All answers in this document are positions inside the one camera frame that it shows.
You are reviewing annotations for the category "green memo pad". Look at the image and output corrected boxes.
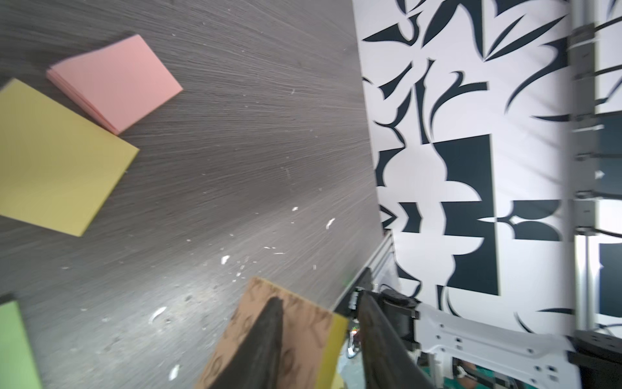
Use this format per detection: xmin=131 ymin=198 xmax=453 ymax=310
xmin=1 ymin=300 xmax=43 ymax=389

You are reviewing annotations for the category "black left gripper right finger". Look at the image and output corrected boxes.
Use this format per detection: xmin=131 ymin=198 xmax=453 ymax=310
xmin=357 ymin=293 xmax=434 ymax=388

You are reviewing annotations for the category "torn yellow memo page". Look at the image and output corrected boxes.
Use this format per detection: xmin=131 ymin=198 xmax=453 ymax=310
xmin=196 ymin=277 xmax=348 ymax=388

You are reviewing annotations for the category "yellow memo pad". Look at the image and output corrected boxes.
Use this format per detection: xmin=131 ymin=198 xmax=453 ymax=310
xmin=1 ymin=79 xmax=139 ymax=237

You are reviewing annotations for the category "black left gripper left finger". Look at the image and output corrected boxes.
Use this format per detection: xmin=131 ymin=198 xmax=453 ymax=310
xmin=209 ymin=297 xmax=283 ymax=388

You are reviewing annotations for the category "large pink memo pad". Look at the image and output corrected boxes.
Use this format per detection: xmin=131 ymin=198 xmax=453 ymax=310
xmin=46 ymin=35 xmax=183 ymax=136

